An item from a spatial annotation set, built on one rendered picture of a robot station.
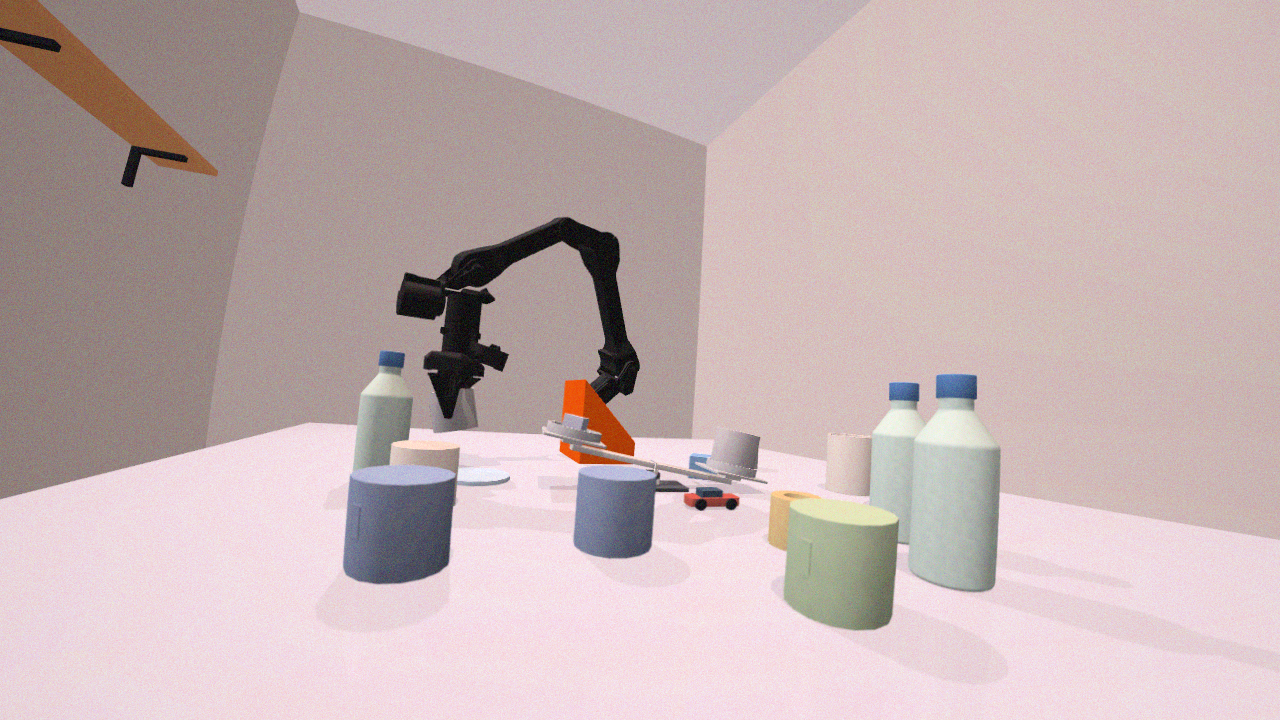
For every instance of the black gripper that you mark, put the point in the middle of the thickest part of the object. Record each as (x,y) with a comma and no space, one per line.
(454,369)

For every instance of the red toy car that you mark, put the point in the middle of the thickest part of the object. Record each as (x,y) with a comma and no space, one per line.
(711,497)

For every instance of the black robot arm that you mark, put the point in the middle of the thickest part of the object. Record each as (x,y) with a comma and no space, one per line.
(422,297)

